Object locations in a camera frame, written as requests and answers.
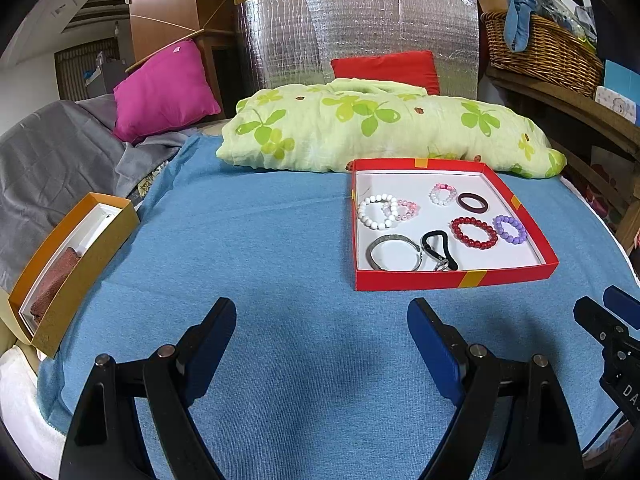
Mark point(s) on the wooden cabinet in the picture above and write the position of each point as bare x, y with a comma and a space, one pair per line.
165, 0

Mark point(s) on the red cardboard box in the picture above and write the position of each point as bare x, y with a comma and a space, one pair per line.
405, 280

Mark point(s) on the white towel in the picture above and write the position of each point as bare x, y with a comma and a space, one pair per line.
20, 395

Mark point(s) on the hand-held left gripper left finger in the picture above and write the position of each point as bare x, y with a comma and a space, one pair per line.
217, 340

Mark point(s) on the magenta cushion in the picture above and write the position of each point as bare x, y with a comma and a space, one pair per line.
165, 90

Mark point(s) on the light blue card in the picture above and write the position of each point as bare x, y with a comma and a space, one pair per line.
622, 75

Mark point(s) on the green clover print pillow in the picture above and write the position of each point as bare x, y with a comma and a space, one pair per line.
325, 130

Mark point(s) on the grey blanket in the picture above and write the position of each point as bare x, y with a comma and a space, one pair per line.
50, 160

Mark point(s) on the wooden shelf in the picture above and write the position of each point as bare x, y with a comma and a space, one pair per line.
550, 105

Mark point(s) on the silver metal bangle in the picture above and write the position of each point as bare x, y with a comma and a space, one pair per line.
375, 257

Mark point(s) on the blue cloth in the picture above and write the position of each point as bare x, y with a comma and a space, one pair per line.
517, 30

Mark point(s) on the brown cloth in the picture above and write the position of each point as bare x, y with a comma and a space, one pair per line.
55, 285

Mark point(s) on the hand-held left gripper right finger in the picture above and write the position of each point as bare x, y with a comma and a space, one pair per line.
435, 350

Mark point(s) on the red cushion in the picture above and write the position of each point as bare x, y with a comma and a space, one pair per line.
385, 67

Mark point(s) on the wicker basket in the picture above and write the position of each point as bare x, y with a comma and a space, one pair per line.
550, 60

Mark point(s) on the maroon bangle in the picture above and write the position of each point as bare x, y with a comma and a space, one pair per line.
462, 205

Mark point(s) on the silver foil mat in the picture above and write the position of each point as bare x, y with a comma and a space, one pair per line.
280, 35

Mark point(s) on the orange cardboard box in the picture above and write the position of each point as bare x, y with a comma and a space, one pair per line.
90, 280

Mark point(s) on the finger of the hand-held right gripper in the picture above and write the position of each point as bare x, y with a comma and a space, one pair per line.
597, 320
625, 307

